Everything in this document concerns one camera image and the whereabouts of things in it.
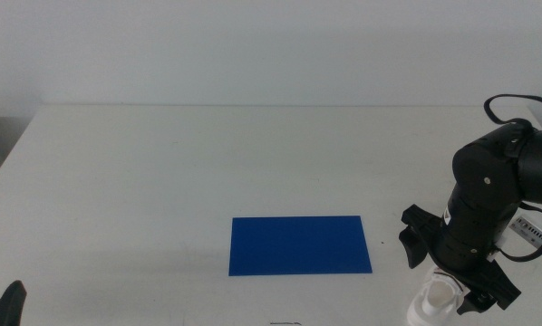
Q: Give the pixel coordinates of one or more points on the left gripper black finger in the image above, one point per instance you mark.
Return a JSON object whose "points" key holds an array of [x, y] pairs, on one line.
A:
{"points": [[9, 305]]}

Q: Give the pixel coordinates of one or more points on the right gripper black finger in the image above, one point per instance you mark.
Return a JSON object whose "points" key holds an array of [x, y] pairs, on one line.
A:
{"points": [[472, 304], [413, 246]]}

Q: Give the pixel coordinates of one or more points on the blue rectangular mat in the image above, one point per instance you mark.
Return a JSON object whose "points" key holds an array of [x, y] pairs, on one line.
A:
{"points": [[298, 246]]}

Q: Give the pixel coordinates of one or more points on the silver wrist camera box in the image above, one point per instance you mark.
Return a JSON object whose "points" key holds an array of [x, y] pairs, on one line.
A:
{"points": [[531, 231]]}

